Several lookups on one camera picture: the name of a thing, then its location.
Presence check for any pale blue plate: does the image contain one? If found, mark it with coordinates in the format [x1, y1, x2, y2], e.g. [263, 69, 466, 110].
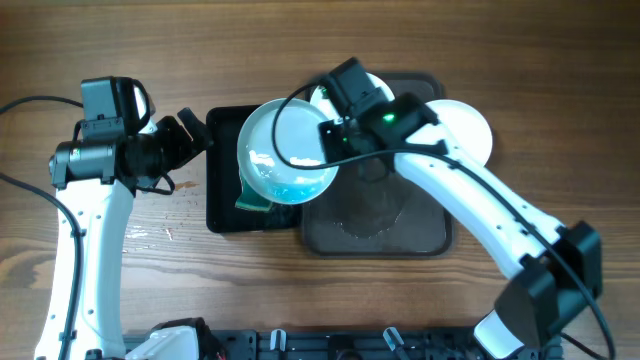
[237, 98, 338, 205]

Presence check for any green yellow sponge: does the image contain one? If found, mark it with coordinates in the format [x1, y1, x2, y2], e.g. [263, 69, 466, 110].
[235, 174, 273, 212]

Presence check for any white plate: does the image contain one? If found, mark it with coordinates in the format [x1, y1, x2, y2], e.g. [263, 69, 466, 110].
[426, 99, 493, 166]
[308, 73, 395, 122]

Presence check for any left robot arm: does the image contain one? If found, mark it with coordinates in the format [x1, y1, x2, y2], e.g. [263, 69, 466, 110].
[34, 76, 213, 359]

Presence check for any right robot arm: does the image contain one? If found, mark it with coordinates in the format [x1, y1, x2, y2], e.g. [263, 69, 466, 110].
[318, 58, 615, 359]

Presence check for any black rectangular tray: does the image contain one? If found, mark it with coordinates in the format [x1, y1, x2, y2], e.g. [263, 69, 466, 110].
[206, 105, 301, 234]

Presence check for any brown plastic tray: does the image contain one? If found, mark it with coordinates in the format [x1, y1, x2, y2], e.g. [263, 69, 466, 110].
[301, 71, 456, 258]

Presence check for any white plate top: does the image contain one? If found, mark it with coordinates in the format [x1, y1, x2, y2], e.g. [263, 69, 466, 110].
[308, 73, 395, 122]

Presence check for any right black cable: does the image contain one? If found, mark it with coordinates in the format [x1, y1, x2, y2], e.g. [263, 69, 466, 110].
[271, 82, 617, 360]

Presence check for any black cable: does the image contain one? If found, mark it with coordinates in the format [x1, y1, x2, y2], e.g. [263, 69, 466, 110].
[0, 95, 85, 360]
[271, 82, 617, 360]

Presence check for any left black cable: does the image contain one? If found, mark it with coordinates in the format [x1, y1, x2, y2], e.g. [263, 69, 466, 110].
[0, 95, 85, 360]

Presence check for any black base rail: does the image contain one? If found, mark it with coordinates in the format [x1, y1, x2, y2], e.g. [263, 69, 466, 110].
[122, 327, 564, 360]

